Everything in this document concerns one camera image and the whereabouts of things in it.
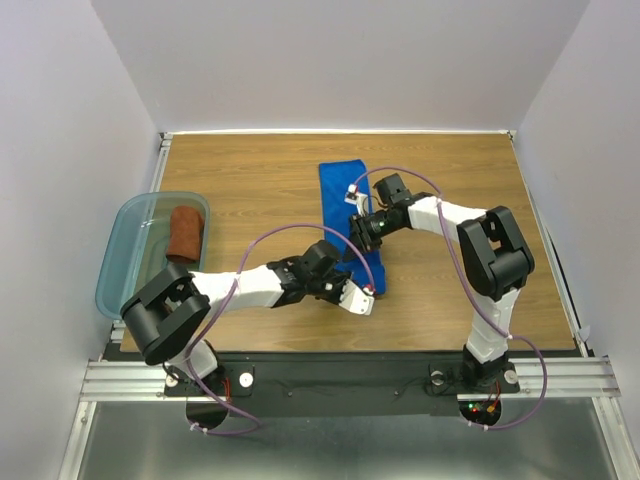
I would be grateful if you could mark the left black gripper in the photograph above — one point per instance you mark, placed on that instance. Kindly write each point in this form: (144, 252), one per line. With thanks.
(341, 276)

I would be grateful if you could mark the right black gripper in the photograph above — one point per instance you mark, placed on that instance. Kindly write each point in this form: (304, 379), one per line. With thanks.
(360, 234)

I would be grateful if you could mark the blue towel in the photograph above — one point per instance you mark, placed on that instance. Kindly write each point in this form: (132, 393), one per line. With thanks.
(334, 179)

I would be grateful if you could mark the brown towel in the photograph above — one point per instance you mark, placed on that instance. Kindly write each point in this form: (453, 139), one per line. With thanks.
(185, 235)

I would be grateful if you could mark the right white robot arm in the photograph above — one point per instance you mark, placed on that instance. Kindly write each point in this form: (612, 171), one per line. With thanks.
(490, 255)

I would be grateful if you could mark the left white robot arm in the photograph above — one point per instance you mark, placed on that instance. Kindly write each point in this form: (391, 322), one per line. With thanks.
(164, 315)

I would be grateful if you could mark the teal plastic bin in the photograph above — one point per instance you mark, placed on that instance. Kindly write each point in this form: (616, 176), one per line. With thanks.
(136, 250)

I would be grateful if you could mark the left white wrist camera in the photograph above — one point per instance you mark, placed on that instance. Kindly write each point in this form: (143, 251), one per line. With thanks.
(355, 299)

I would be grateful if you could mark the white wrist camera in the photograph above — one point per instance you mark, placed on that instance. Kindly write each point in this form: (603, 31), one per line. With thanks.
(359, 200)
(355, 299)

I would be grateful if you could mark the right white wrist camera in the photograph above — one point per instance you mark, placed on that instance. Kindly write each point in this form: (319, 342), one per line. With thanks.
(359, 200)

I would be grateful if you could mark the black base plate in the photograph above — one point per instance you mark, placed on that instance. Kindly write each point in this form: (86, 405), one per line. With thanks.
(332, 384)

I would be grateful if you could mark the aluminium frame rail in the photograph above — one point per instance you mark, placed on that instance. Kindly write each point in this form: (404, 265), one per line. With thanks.
(132, 381)

